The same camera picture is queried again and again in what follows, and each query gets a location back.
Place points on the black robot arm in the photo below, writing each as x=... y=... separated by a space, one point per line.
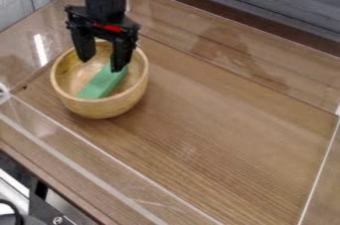
x=102 y=20

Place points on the clear acrylic enclosure wall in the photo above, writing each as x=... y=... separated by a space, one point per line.
x=233 y=143

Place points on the light wooden bowl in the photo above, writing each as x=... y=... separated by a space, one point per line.
x=71 y=73

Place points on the black table leg bracket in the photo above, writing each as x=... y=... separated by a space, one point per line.
x=41 y=209

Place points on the green rectangular block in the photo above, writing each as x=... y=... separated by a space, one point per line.
x=102 y=83

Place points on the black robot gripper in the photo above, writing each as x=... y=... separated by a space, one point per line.
x=102 y=19

